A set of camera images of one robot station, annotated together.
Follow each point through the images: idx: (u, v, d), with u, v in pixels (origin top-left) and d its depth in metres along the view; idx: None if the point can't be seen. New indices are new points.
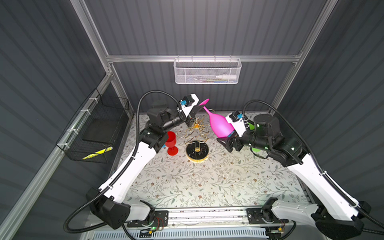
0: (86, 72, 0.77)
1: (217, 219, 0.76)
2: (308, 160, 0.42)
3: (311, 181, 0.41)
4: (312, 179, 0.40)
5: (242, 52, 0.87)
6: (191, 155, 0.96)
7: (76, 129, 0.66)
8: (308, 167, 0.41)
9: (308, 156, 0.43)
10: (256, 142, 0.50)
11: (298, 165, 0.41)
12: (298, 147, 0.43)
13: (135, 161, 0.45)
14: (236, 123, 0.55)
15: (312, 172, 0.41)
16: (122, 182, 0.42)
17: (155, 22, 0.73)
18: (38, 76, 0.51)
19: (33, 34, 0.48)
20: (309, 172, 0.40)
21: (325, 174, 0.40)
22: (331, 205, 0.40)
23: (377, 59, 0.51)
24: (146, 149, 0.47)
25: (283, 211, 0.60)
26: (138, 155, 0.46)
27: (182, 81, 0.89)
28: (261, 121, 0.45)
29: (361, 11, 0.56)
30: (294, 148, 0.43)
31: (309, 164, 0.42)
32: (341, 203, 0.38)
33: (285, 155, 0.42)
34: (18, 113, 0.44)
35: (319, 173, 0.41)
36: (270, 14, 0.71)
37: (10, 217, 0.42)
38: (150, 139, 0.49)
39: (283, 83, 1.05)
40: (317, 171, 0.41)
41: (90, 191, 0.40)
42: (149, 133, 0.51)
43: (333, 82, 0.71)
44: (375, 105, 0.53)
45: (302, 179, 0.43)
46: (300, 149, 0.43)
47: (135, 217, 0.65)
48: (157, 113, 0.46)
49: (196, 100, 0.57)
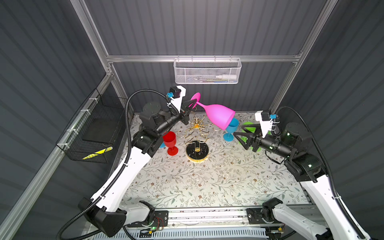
0: (86, 72, 0.77)
1: (217, 219, 0.76)
2: (323, 180, 0.42)
3: (321, 201, 0.41)
4: (323, 200, 0.41)
5: (242, 52, 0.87)
6: (191, 155, 0.96)
7: (76, 129, 0.66)
8: (321, 188, 0.41)
9: (324, 177, 0.42)
10: (279, 149, 0.50)
11: (312, 182, 0.41)
12: (316, 166, 0.43)
13: (128, 168, 0.43)
14: (265, 122, 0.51)
15: (324, 193, 0.40)
16: (115, 191, 0.40)
17: (155, 22, 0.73)
18: (38, 77, 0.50)
19: (33, 34, 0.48)
20: (322, 192, 0.41)
21: (338, 199, 0.40)
22: (338, 233, 0.39)
23: (377, 59, 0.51)
24: (139, 155, 0.45)
25: (285, 218, 0.60)
26: (131, 162, 0.44)
27: (183, 81, 0.89)
28: (293, 132, 0.43)
29: (362, 11, 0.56)
30: (311, 166, 0.43)
31: (323, 184, 0.41)
32: (349, 233, 0.37)
33: (300, 170, 0.44)
34: (18, 113, 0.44)
35: (333, 197, 0.40)
36: (270, 14, 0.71)
37: (10, 217, 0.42)
38: (144, 144, 0.47)
39: (282, 83, 1.06)
40: (331, 194, 0.40)
41: (83, 202, 0.39)
42: (142, 137, 0.48)
43: (333, 82, 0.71)
44: (375, 105, 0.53)
45: (314, 199, 0.43)
46: (318, 168, 0.43)
47: (134, 219, 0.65)
48: (150, 116, 0.43)
49: (181, 89, 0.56)
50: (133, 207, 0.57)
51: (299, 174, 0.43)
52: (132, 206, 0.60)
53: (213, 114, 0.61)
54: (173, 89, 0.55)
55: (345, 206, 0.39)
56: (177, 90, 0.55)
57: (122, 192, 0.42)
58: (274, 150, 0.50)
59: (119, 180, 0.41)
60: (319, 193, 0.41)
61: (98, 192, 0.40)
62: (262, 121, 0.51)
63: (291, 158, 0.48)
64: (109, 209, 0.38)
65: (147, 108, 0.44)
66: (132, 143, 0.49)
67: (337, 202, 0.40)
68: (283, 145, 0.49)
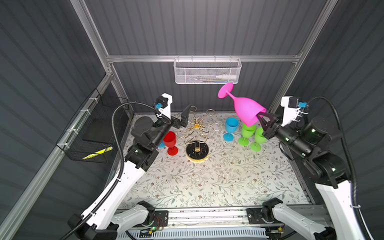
0: (86, 72, 0.77)
1: (217, 219, 0.76)
2: (345, 186, 0.36)
3: (336, 207, 0.38)
4: (338, 207, 0.37)
5: (242, 52, 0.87)
6: (191, 155, 0.96)
7: (76, 129, 0.66)
8: (338, 194, 0.36)
9: (347, 183, 0.37)
10: (296, 144, 0.44)
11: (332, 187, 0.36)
12: (340, 170, 0.37)
13: (121, 183, 0.42)
14: (291, 109, 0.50)
15: (342, 200, 0.36)
16: (106, 207, 0.39)
17: (155, 23, 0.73)
18: (38, 76, 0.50)
19: (33, 33, 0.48)
20: (340, 199, 0.36)
21: (358, 209, 0.36)
22: None
23: (378, 59, 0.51)
24: (132, 169, 0.44)
25: (284, 217, 0.60)
26: (125, 177, 0.43)
27: (183, 81, 0.89)
28: (320, 129, 0.36)
29: (361, 11, 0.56)
30: (335, 169, 0.37)
31: (343, 191, 0.36)
32: None
33: (321, 172, 0.38)
34: (18, 113, 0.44)
35: (351, 205, 0.36)
36: (270, 14, 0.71)
37: (10, 216, 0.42)
38: (138, 158, 0.46)
39: (283, 83, 1.05)
40: (350, 202, 0.36)
41: (73, 219, 0.38)
42: (137, 151, 0.48)
43: (333, 82, 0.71)
44: (376, 105, 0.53)
45: (328, 204, 0.39)
46: (342, 172, 0.37)
47: (132, 223, 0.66)
48: (141, 132, 0.42)
49: (169, 97, 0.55)
50: (130, 214, 0.56)
51: (318, 176, 0.37)
52: (127, 212, 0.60)
53: (240, 106, 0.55)
54: (159, 99, 0.55)
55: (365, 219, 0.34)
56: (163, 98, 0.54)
57: (113, 209, 0.41)
58: (290, 144, 0.46)
59: (112, 196, 0.41)
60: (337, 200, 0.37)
61: (89, 208, 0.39)
62: (287, 108, 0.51)
63: (310, 158, 0.42)
64: (99, 228, 0.37)
65: (139, 124, 0.43)
66: (126, 158, 0.47)
67: (355, 212, 0.36)
68: (302, 140, 0.42)
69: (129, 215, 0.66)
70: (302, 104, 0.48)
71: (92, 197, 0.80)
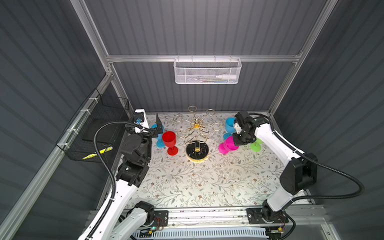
0: (86, 72, 0.77)
1: (217, 219, 0.76)
2: (266, 125, 0.60)
3: (265, 137, 0.57)
4: (267, 136, 0.56)
5: (242, 52, 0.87)
6: (191, 155, 0.96)
7: (76, 129, 0.66)
8: (264, 128, 0.59)
9: (266, 123, 0.61)
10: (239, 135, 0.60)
11: (259, 129, 0.59)
12: (260, 118, 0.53)
13: (115, 203, 0.43)
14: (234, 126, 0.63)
15: (267, 131, 0.58)
16: (103, 229, 0.40)
17: (155, 22, 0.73)
18: (38, 76, 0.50)
19: (33, 33, 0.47)
20: (265, 130, 0.58)
21: (275, 132, 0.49)
22: (282, 156, 0.51)
23: (377, 59, 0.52)
24: (124, 187, 0.46)
25: (276, 201, 0.62)
26: (118, 196, 0.44)
27: (183, 81, 0.89)
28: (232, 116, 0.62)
29: (361, 11, 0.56)
30: (256, 119, 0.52)
31: (265, 126, 0.60)
32: (285, 150, 0.51)
33: (250, 126, 0.62)
34: (18, 113, 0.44)
35: (272, 132, 0.57)
36: (270, 14, 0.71)
37: (10, 217, 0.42)
38: (130, 175, 0.48)
39: (283, 83, 1.05)
40: (270, 130, 0.58)
41: None
42: (128, 168, 0.49)
43: (333, 82, 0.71)
44: (376, 105, 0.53)
45: (264, 142, 0.59)
46: (263, 120, 0.62)
47: (131, 230, 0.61)
48: (132, 149, 0.44)
49: (142, 111, 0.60)
50: (126, 225, 0.55)
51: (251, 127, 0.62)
52: (122, 224, 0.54)
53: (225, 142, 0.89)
54: (136, 116, 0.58)
55: (283, 137, 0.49)
56: (138, 113, 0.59)
57: (111, 231, 0.41)
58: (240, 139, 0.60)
59: (107, 215, 0.41)
60: (263, 133, 0.58)
61: (84, 234, 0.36)
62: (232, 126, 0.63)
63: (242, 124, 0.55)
64: None
65: (128, 142, 0.45)
66: (118, 177, 0.47)
67: (276, 134, 0.56)
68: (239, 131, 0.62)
69: (125, 228, 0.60)
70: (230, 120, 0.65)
71: (92, 197, 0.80)
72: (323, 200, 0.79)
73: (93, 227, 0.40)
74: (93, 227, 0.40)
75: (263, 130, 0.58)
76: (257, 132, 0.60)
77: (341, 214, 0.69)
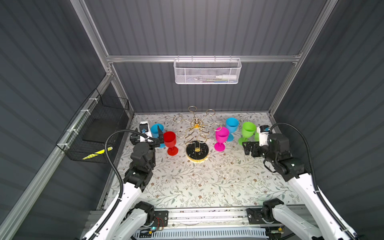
0: (86, 72, 0.77)
1: (217, 219, 0.76)
2: (305, 177, 0.48)
3: (304, 195, 0.47)
4: (306, 195, 0.46)
5: (242, 52, 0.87)
6: (191, 155, 0.96)
7: (76, 129, 0.66)
8: (304, 183, 0.47)
9: (307, 175, 0.49)
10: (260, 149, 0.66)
11: (295, 179, 0.48)
12: (299, 166, 0.51)
13: (121, 203, 0.47)
14: (262, 136, 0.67)
15: (306, 188, 0.46)
16: (109, 226, 0.42)
17: (155, 22, 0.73)
18: (38, 76, 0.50)
19: (33, 33, 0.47)
20: (304, 187, 0.47)
21: (318, 192, 0.46)
22: (323, 228, 0.42)
23: (378, 59, 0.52)
24: (132, 189, 0.50)
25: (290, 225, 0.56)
26: (125, 196, 0.48)
27: (182, 81, 0.89)
28: (273, 137, 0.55)
29: (362, 11, 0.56)
30: (294, 166, 0.51)
31: (306, 180, 0.48)
32: (331, 224, 0.41)
33: (285, 169, 0.51)
34: (18, 113, 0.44)
35: (314, 191, 0.46)
36: (270, 14, 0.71)
37: (10, 216, 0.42)
38: (136, 179, 0.52)
39: (283, 83, 1.05)
40: (312, 189, 0.46)
41: None
42: (135, 173, 0.54)
43: (333, 82, 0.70)
44: (377, 105, 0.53)
45: (302, 198, 0.48)
46: (301, 168, 0.50)
47: (131, 232, 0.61)
48: (141, 154, 0.50)
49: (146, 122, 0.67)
50: (126, 226, 0.55)
51: (284, 173, 0.51)
52: (122, 226, 0.55)
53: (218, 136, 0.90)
54: (141, 126, 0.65)
55: (326, 200, 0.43)
56: (143, 124, 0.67)
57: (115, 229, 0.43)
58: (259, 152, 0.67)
59: (114, 214, 0.44)
60: (302, 189, 0.47)
61: (91, 230, 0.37)
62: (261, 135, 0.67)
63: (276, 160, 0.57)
64: None
65: (137, 147, 0.52)
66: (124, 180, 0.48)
67: (318, 195, 0.45)
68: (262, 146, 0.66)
69: (125, 230, 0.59)
70: (266, 128, 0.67)
71: (92, 197, 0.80)
72: None
73: (99, 224, 0.42)
74: (99, 224, 0.42)
75: (302, 185, 0.47)
76: (294, 184, 0.49)
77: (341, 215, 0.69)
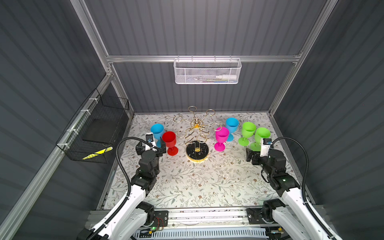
0: (86, 72, 0.77)
1: (217, 219, 0.76)
2: (295, 190, 0.55)
3: (294, 206, 0.52)
4: (296, 206, 0.51)
5: (242, 52, 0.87)
6: (191, 155, 0.96)
7: (76, 129, 0.66)
8: (295, 196, 0.53)
9: (296, 188, 0.55)
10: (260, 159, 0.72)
11: (286, 192, 0.54)
12: (289, 182, 0.57)
13: (129, 201, 0.51)
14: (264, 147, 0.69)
15: (296, 199, 0.52)
16: (116, 220, 0.45)
17: (155, 22, 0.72)
18: (38, 76, 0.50)
19: (33, 33, 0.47)
20: (294, 198, 0.52)
21: (307, 203, 0.51)
22: (314, 237, 0.45)
23: (377, 59, 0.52)
24: (138, 190, 0.55)
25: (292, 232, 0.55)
26: (132, 196, 0.52)
27: (182, 81, 0.89)
28: (271, 155, 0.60)
29: (362, 11, 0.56)
30: (286, 182, 0.57)
31: (295, 193, 0.54)
32: (319, 231, 0.44)
33: (278, 185, 0.58)
34: (18, 113, 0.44)
35: (303, 202, 0.51)
36: (270, 14, 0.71)
37: (11, 216, 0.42)
38: (141, 183, 0.57)
39: (283, 83, 1.05)
40: (301, 200, 0.52)
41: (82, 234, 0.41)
42: (141, 178, 0.60)
43: (333, 82, 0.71)
44: (376, 105, 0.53)
45: (294, 210, 0.53)
46: (292, 183, 0.57)
47: (131, 231, 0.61)
48: (147, 161, 0.56)
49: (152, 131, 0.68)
50: (125, 227, 0.54)
51: (276, 188, 0.58)
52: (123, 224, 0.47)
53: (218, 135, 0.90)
54: (147, 136, 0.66)
55: (315, 211, 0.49)
56: (148, 134, 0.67)
57: (122, 224, 0.46)
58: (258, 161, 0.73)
59: (122, 209, 0.48)
60: (292, 200, 0.53)
61: (100, 222, 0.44)
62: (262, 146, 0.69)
63: (272, 176, 0.63)
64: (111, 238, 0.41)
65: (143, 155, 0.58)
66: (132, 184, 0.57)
67: (307, 206, 0.50)
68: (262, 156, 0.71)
69: (125, 228, 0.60)
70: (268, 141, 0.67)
71: (92, 197, 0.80)
72: (323, 200, 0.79)
73: (108, 217, 0.46)
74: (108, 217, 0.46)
75: (292, 198, 0.53)
76: (286, 197, 0.55)
77: (340, 215, 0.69)
